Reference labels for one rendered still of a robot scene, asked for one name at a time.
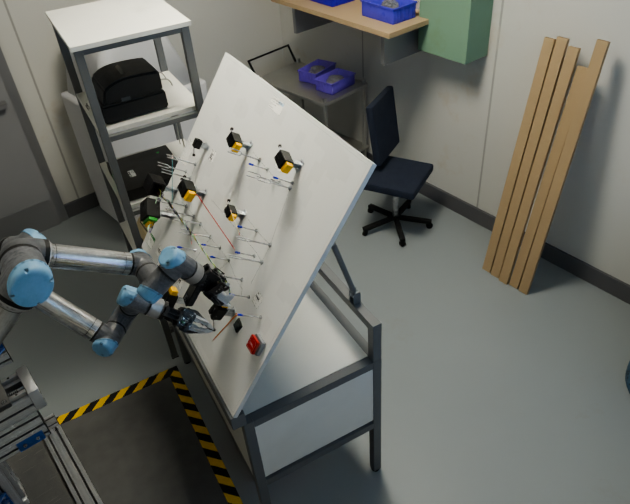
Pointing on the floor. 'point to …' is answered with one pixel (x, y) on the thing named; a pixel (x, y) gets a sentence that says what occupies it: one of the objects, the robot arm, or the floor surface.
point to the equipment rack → (100, 40)
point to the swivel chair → (392, 166)
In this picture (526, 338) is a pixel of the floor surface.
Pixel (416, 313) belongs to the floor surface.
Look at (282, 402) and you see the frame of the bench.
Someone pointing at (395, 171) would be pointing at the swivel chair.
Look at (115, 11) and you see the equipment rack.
